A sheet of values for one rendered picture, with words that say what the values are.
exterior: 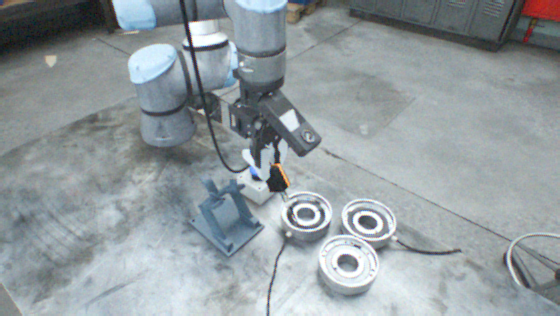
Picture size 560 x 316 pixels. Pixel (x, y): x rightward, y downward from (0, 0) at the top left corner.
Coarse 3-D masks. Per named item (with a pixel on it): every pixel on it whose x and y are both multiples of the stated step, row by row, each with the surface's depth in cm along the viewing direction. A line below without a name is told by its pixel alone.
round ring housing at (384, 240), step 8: (360, 200) 74; (368, 200) 74; (344, 208) 72; (352, 208) 74; (384, 208) 73; (344, 216) 72; (360, 216) 73; (368, 216) 73; (376, 216) 72; (392, 216) 71; (344, 224) 69; (376, 224) 72; (392, 224) 71; (344, 232) 70; (352, 232) 68; (368, 232) 69; (376, 232) 69; (392, 232) 68; (368, 240) 67; (376, 240) 67; (384, 240) 67; (376, 248) 69
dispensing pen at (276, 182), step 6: (270, 168) 66; (276, 168) 65; (270, 174) 66; (276, 174) 65; (282, 174) 66; (270, 180) 67; (276, 180) 65; (282, 180) 66; (270, 186) 68; (276, 186) 66; (282, 186) 66; (282, 192) 68; (282, 198) 69; (288, 198) 69; (288, 204) 69; (294, 216) 70
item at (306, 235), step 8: (304, 192) 76; (296, 200) 76; (312, 200) 76; (320, 200) 75; (296, 208) 74; (304, 208) 75; (312, 208) 74; (328, 208) 73; (296, 216) 72; (312, 216) 75; (328, 216) 72; (288, 224) 69; (304, 224) 71; (328, 224) 70; (296, 232) 69; (304, 232) 68; (312, 232) 68; (320, 232) 69; (304, 240) 71
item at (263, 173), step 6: (246, 150) 65; (264, 150) 61; (270, 150) 62; (246, 156) 65; (264, 156) 62; (252, 162) 65; (264, 162) 62; (258, 168) 63; (264, 168) 63; (258, 174) 65; (264, 174) 64; (264, 180) 67
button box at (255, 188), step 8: (248, 168) 81; (240, 176) 79; (248, 176) 79; (256, 176) 78; (248, 184) 77; (256, 184) 77; (264, 184) 77; (240, 192) 81; (248, 192) 79; (256, 192) 76; (264, 192) 77; (272, 192) 80; (256, 200) 78; (264, 200) 79
